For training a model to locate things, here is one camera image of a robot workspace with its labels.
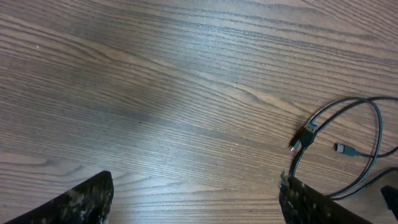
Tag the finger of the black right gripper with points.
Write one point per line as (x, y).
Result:
(390, 195)

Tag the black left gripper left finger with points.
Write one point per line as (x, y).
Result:
(87, 203)

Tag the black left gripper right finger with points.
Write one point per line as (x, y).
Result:
(301, 204)

